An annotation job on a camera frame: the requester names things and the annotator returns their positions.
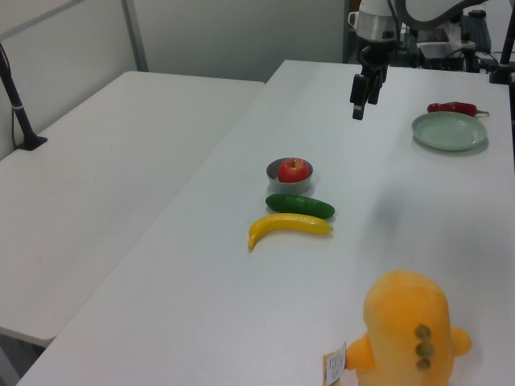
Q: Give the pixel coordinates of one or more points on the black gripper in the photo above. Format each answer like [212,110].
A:
[375,58]

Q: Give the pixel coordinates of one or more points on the red apple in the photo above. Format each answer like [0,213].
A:
[293,171]

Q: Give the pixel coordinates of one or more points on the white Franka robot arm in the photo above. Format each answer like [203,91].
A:
[418,10]

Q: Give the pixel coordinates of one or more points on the red chili pepper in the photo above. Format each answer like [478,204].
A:
[450,107]

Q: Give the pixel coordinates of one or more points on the pale green plate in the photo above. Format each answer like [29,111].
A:
[448,132]

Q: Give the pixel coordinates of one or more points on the grey round bowl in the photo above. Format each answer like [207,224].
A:
[291,187]

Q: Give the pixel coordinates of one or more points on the green cucumber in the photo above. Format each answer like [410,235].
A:
[299,206]

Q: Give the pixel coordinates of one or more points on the yellow banana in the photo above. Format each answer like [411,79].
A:
[289,223]

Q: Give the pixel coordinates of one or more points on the yellow plush toy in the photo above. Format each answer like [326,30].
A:
[406,321]

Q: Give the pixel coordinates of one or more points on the white plush toy tag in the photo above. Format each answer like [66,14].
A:
[334,362]

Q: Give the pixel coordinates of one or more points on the white side table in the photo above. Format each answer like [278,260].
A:
[100,181]

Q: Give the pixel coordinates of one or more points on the black pole with white band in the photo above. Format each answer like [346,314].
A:
[18,108]

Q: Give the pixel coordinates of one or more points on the black camera stand clamp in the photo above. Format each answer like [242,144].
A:
[503,60]

